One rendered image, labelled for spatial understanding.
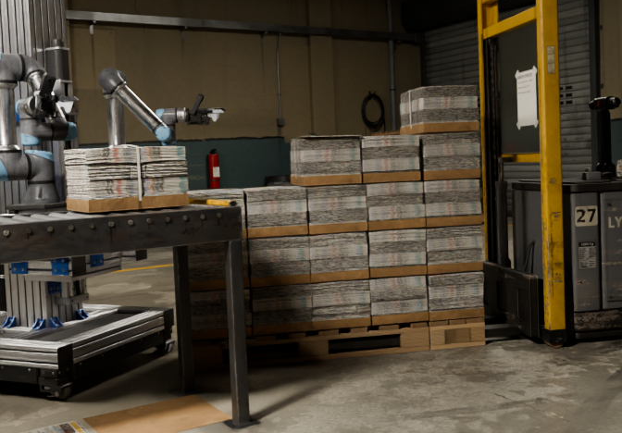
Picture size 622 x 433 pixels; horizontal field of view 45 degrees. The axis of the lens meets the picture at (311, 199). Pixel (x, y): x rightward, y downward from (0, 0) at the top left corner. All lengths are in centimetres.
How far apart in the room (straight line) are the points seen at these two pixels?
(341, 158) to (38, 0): 159
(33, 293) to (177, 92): 714
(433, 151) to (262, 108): 764
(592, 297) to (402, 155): 116
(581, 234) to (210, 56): 781
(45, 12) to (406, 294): 218
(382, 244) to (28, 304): 170
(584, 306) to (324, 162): 145
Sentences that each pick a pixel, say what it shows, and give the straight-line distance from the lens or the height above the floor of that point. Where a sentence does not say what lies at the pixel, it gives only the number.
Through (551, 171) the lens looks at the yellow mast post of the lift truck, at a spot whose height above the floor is 85.
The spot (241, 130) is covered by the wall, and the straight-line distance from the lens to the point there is 1101.
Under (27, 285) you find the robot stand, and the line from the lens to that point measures 380.
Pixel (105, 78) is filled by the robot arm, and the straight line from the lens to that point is 388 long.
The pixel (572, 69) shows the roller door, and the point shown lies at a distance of 1072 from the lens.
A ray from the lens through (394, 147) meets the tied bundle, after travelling 365.
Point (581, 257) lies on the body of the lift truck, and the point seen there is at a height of 43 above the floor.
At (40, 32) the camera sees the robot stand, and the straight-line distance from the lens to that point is 379.
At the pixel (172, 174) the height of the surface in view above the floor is 93.
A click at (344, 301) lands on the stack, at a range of 364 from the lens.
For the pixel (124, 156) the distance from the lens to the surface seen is 276.
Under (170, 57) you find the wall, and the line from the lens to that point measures 1067.
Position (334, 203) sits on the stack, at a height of 75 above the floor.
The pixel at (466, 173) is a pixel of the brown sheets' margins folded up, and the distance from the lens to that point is 377.
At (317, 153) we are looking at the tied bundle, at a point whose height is 99.
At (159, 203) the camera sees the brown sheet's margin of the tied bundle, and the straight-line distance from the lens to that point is 281.
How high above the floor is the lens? 96
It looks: 3 degrees down
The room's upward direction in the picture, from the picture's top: 2 degrees counter-clockwise
